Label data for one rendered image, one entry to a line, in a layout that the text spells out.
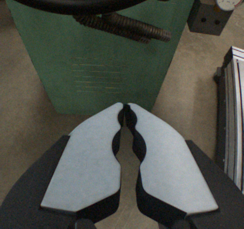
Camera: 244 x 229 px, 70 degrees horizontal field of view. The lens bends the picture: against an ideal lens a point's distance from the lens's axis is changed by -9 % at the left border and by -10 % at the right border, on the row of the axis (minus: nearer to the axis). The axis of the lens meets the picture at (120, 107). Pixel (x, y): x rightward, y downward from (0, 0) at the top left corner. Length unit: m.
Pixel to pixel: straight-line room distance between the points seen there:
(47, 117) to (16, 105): 0.19
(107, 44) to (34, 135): 0.57
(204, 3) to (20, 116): 0.89
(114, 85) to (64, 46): 0.23
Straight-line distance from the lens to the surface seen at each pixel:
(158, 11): 0.48
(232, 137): 0.81
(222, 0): 0.42
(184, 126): 0.96
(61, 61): 0.62
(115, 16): 0.33
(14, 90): 1.11
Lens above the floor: 0.82
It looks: 61 degrees down
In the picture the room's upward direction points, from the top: 6 degrees clockwise
